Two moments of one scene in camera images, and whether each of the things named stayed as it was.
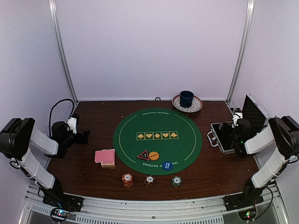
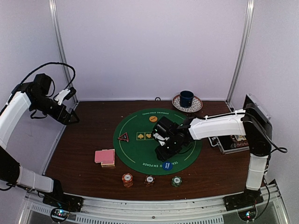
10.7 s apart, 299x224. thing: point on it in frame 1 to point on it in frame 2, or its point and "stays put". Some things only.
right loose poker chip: [149, 180] stays put
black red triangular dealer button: [144, 155] to [124, 137]
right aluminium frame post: [247, 31] stays put
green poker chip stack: [176, 181] stays put
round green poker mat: [157, 141] stays put
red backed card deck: [105, 156] stays put
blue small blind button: [167, 165] stays put
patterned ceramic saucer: [197, 104] stays put
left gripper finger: [86, 134] to [71, 118]
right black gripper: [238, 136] to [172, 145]
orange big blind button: [153, 156] to [153, 119]
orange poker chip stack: [127, 178] stays put
